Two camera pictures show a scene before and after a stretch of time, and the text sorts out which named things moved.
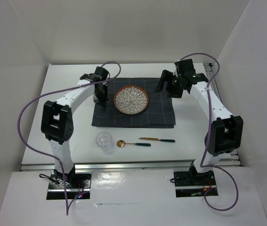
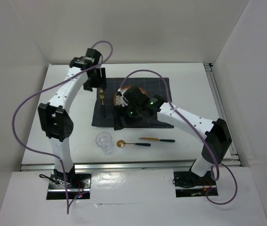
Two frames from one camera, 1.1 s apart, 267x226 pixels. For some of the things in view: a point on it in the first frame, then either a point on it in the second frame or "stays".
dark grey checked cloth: x=158 y=114 stays
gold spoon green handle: x=121 y=143 stays
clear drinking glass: x=104 y=140 stays
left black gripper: x=102 y=100 to x=100 y=83
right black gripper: x=165 y=76 to x=120 y=111
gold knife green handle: x=158 y=139 stays
